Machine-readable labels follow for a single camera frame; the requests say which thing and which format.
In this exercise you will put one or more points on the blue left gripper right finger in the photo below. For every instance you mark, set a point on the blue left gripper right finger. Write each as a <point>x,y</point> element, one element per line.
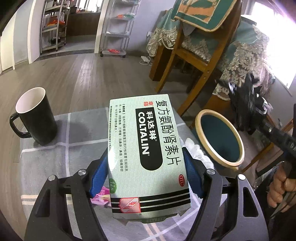
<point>195,173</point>

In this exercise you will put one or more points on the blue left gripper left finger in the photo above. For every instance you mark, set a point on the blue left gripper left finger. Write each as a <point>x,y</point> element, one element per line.
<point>98,171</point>

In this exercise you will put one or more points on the white plastic bag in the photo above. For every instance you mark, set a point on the white plastic bag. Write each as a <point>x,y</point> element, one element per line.
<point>197,153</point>

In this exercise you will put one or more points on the pink snack wrapper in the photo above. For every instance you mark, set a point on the pink snack wrapper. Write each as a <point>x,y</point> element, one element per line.
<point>102,198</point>

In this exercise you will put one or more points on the green Coltalin medicine box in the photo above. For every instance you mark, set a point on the green Coltalin medicine box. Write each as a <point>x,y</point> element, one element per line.
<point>147,173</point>

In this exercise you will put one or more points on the right hand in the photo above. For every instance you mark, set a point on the right hand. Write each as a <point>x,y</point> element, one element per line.
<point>282,190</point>

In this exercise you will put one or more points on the grey checked table cloth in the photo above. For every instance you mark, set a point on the grey checked table cloth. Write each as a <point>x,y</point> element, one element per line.
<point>82,138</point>

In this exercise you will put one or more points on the black ceramic mug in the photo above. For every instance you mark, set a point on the black ceramic mug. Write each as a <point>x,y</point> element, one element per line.
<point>34,110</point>

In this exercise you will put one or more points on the white power strip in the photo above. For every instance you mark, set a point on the white power strip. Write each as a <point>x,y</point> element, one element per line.
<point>145,60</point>

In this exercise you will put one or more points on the teal patterned chair cushion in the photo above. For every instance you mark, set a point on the teal patterned chair cushion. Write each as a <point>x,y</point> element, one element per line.
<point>207,15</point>

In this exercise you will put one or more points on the white rolling shelf cart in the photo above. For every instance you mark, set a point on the white rolling shelf cart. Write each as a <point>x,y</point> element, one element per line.
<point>117,27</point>

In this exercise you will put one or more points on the metal storage rack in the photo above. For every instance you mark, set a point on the metal storage rack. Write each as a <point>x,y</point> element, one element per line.
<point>53,26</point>

